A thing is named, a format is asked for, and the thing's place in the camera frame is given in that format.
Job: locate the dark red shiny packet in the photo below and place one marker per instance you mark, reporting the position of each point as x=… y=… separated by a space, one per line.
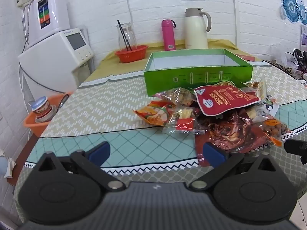
x=227 y=131

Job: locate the pale yellow snack packet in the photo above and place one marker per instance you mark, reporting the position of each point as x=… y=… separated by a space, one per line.
x=260 y=88

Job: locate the orange printed snack packet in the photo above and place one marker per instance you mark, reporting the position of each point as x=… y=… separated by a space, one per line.
x=153 y=113

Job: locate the clear plastic bag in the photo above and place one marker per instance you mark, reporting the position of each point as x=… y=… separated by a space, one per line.
x=280 y=52

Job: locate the crumpled white tissue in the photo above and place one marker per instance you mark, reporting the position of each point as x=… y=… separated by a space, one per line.
x=10 y=167

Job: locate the blue paper fan wall decoration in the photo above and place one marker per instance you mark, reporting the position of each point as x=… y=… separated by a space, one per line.
x=291 y=6

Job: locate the leopard print cloth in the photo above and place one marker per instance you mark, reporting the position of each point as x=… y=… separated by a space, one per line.
x=284 y=68

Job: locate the yellow cloth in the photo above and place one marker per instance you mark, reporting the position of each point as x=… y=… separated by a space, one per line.
x=110 y=69

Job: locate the cream thermos jug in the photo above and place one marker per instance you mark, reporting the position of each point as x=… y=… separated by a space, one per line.
x=195 y=33

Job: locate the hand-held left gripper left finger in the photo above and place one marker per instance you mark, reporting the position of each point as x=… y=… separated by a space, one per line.
x=99 y=152

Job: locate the white blue printed packet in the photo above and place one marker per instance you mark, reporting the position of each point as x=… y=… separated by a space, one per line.
x=271 y=105

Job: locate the glass carafe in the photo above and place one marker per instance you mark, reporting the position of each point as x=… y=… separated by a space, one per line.
x=130 y=37

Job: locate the white water dispenser with screen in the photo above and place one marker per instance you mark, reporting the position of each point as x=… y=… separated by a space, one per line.
x=50 y=64

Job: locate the clear packet with red label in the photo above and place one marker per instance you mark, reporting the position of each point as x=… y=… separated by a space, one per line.
x=186 y=124

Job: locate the clear packet of brown nuts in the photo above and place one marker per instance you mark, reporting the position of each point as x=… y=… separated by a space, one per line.
x=178 y=95

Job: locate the red plastic basket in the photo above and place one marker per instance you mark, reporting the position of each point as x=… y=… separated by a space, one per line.
x=130 y=55

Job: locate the red envelope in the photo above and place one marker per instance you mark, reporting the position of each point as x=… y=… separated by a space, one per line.
x=245 y=57

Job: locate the black straws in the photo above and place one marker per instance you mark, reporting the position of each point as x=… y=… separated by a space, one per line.
x=124 y=34

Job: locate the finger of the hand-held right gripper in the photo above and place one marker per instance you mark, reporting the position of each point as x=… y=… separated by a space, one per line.
x=296 y=148

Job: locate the red nut pouch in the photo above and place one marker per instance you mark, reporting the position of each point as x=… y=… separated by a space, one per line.
x=225 y=98

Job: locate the ceramic jar with blue lid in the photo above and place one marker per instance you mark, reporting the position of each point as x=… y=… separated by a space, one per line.
x=42 y=109

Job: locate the white water purifier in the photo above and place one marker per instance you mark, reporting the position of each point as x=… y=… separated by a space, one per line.
x=55 y=14

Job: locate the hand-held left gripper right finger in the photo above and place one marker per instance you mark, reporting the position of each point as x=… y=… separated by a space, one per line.
x=213 y=154

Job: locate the pink thermos bottle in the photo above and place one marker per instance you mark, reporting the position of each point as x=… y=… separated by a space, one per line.
x=168 y=36

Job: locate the green cardboard box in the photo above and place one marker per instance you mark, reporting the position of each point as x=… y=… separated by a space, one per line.
x=199 y=81

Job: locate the orange packet of round nuts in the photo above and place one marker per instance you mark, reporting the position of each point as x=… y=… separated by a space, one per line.
x=273 y=128

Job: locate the orange plastic basin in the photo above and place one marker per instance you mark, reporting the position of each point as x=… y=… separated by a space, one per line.
x=36 y=127

